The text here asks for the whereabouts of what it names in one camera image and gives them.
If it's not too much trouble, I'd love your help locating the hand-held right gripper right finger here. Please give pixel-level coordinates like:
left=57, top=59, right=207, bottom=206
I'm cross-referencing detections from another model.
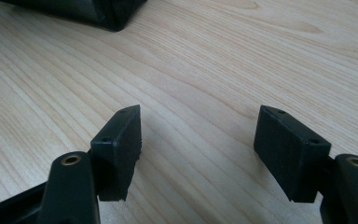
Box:
left=254, top=105, right=333, bottom=203

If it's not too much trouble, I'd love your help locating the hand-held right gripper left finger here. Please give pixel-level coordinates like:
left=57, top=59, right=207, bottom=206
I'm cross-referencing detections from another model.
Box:
left=90, top=105, right=143, bottom=203

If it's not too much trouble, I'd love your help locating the black mesh pencil case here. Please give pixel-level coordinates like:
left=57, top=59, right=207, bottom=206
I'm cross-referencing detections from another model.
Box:
left=0, top=0, right=148, bottom=33

